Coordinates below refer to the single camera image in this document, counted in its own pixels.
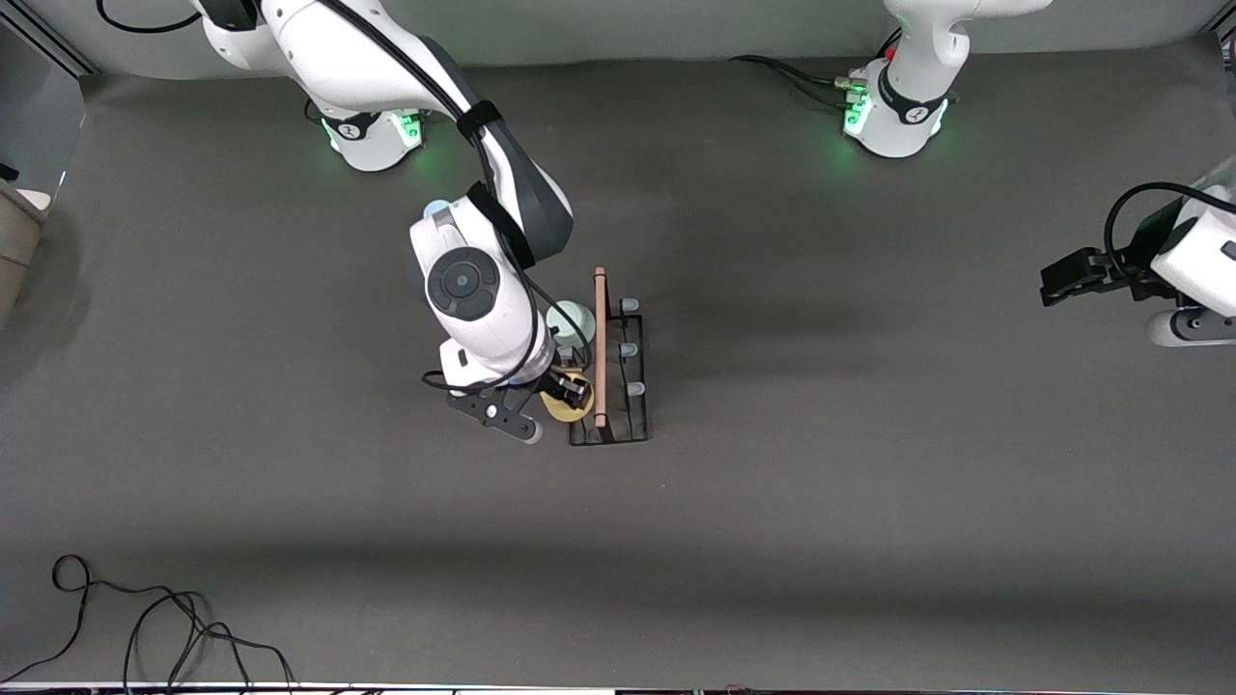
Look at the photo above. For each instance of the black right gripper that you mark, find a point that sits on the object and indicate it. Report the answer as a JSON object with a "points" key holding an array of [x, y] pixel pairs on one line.
{"points": [[558, 378]]}

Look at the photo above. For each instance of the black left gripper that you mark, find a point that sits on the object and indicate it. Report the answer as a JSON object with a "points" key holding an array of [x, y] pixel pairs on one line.
{"points": [[1137, 271]]}

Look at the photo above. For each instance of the yellow plastic cup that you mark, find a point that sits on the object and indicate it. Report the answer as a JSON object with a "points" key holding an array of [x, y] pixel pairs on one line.
{"points": [[563, 415]]}

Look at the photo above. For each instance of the pale green plastic cup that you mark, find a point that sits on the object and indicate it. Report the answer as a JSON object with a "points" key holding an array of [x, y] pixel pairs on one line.
{"points": [[575, 323]]}

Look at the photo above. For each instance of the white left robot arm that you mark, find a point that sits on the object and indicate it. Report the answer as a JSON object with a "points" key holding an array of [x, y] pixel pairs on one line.
{"points": [[912, 106]]}

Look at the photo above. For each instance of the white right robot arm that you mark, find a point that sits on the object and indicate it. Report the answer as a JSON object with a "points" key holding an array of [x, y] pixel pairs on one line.
{"points": [[328, 58]]}

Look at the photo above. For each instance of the light blue plastic cup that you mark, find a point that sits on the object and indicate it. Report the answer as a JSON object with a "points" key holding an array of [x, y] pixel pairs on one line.
{"points": [[436, 207]]}

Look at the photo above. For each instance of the dark grey table cover sheet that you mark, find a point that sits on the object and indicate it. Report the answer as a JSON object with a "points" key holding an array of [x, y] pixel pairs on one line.
{"points": [[869, 483]]}

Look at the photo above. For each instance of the black frame rail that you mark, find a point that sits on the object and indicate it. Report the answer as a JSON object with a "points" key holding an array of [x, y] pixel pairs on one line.
{"points": [[70, 50]]}

